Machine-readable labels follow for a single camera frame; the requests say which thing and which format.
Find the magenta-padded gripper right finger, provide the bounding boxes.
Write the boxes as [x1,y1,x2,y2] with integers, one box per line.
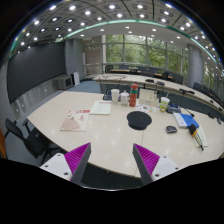
[132,143,183,186]

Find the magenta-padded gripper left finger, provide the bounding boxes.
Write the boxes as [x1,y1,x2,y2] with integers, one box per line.
[39,142,92,185]

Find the black computer mouse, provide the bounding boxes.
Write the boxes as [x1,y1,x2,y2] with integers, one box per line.
[165,125,178,135]

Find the black mouse pad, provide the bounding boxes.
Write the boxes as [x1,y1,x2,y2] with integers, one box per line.
[126,110,153,131]

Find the red and pink magazine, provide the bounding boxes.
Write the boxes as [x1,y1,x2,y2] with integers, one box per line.
[59,109,91,132]

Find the black office chair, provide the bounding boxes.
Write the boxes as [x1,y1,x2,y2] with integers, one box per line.
[4,118,54,161]

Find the colourful printed leaflet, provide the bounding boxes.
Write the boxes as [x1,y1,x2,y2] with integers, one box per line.
[134,103,158,114]

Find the white booklet with red heading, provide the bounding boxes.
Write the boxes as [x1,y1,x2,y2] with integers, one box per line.
[89,100,113,116]

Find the blue and white book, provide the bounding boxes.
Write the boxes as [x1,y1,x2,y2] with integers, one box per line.
[172,112,200,129]

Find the printed takeaway cup with straw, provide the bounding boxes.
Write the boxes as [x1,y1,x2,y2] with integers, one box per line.
[159,93,171,113]

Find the white desk organizer box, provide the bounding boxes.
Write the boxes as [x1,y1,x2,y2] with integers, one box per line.
[138,88,158,106]

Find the red bottle with green band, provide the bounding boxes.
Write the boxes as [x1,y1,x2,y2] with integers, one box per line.
[129,83,139,108]

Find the white lidded mug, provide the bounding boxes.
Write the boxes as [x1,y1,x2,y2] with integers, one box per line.
[119,90,131,107]

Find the white paper cup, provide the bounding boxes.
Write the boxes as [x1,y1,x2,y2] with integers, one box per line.
[110,88,120,104]

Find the grey box monitor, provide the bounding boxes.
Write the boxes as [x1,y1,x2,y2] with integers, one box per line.
[56,75,74,90]

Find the white leaning board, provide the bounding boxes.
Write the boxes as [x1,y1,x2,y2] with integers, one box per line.
[71,71,81,87]

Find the curved conference table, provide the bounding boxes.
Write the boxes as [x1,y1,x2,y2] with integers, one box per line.
[92,73,224,118]

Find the dark office chairs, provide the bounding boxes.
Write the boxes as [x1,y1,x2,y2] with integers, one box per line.
[104,63,184,84]

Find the ceiling lights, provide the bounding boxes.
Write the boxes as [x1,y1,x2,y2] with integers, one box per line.
[13,1,221,68]

